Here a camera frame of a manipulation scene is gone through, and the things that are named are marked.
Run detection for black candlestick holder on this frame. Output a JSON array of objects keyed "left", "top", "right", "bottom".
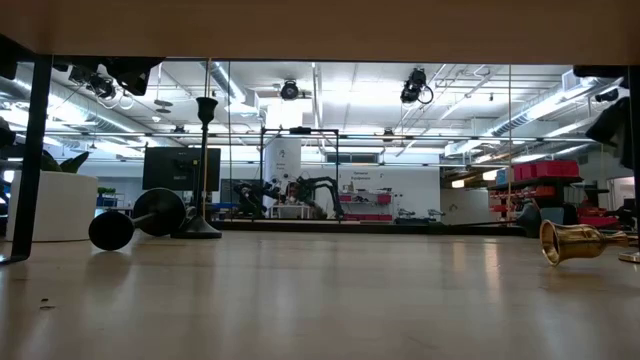
[
  {"left": 170, "top": 96, "right": 223, "bottom": 240},
  {"left": 88, "top": 187, "right": 187, "bottom": 252}
]

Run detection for black monitor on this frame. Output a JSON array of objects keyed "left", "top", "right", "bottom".
[{"left": 142, "top": 146, "right": 222, "bottom": 193}]

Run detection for green plant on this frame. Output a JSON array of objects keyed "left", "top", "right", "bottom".
[{"left": 39, "top": 150, "right": 91, "bottom": 175}]

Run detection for large white planter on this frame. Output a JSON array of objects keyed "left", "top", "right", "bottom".
[{"left": 5, "top": 170, "right": 99, "bottom": 243}]

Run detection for white pillar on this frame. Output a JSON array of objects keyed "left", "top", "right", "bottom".
[{"left": 263, "top": 137, "right": 303, "bottom": 207}]

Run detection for thin brass vertical pole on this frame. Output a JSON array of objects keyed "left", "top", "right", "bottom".
[{"left": 507, "top": 63, "right": 513, "bottom": 222}]

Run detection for shelf with red bins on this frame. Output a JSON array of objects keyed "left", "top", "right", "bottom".
[{"left": 487, "top": 159, "right": 584, "bottom": 214}]

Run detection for red storage bins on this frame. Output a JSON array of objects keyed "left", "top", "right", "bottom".
[{"left": 577, "top": 204, "right": 621, "bottom": 229}]

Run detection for black frame post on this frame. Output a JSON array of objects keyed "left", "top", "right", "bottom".
[
  {"left": 627, "top": 64, "right": 640, "bottom": 254},
  {"left": 0, "top": 53, "right": 54, "bottom": 266}
]

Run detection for distant black station frame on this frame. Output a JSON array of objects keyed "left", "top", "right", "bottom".
[{"left": 258, "top": 126, "right": 341, "bottom": 221}]

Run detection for black aluminium table frame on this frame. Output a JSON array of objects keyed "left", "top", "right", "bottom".
[{"left": 213, "top": 218, "right": 640, "bottom": 237}]

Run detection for wall rack with red bins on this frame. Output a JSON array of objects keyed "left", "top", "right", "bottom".
[{"left": 338, "top": 192, "right": 394, "bottom": 222}]

